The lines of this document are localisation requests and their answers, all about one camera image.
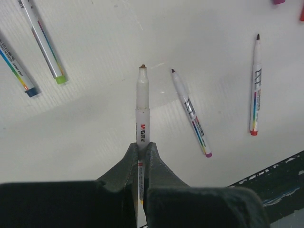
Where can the blue pen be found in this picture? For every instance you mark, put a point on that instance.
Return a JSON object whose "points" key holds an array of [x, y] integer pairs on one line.
{"points": [[26, 82]]}

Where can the red pen cap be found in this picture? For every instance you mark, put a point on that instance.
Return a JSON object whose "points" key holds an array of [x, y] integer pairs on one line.
{"points": [[302, 15]]}

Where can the green pen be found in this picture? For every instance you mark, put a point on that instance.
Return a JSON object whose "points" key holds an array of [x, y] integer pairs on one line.
{"points": [[42, 41]]}

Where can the red pen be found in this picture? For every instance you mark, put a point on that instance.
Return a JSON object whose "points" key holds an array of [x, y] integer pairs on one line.
{"points": [[256, 87]]}

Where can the purple pen cap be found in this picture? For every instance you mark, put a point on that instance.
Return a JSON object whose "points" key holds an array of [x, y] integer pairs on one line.
{"points": [[278, 1]]}

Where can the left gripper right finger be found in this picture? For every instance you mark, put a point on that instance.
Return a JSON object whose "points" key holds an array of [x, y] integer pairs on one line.
{"points": [[171, 203]]}

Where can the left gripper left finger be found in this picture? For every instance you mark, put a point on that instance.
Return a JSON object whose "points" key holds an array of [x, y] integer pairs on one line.
{"points": [[107, 202]]}

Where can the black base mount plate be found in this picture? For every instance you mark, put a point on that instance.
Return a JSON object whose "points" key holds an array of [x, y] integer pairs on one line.
{"points": [[279, 186]]}

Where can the yellow pen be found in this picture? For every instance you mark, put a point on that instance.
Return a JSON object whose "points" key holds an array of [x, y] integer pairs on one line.
{"points": [[142, 117]]}

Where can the purple pen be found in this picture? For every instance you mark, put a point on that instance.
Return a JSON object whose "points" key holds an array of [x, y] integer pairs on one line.
{"points": [[190, 112]]}

